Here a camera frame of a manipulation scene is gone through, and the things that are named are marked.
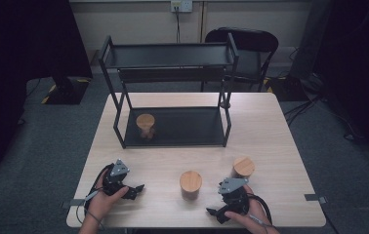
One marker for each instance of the grey table clamp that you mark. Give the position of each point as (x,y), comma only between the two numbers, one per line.
(315,197)
(73,203)

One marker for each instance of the black folding chair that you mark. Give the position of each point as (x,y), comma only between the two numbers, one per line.
(247,42)

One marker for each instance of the black metal shelf rack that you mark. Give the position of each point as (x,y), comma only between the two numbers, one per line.
(179,127)

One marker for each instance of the person's left hand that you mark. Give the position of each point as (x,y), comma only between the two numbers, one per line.
(102,203)

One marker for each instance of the grey upright panel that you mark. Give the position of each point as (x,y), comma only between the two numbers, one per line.
(311,35)

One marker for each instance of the person's right hand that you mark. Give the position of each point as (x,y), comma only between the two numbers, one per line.
(254,213)

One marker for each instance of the white wall socket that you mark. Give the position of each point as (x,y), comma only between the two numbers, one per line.
(181,5)

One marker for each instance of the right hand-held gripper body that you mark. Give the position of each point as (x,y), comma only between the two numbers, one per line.
(233,186)

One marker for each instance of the black curtain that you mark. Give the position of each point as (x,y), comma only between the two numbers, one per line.
(16,65)

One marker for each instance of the glass jar with bamboo lid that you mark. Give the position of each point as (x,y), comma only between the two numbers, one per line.
(145,122)
(190,181)
(243,166)

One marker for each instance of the small brown round object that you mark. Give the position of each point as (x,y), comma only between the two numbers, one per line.
(225,105)

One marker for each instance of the dark curtain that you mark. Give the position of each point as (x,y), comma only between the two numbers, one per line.
(361,65)

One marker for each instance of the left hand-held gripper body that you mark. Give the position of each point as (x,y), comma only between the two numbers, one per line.
(119,169)

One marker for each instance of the black stand base striped edge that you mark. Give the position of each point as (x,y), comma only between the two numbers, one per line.
(68,92)
(286,88)

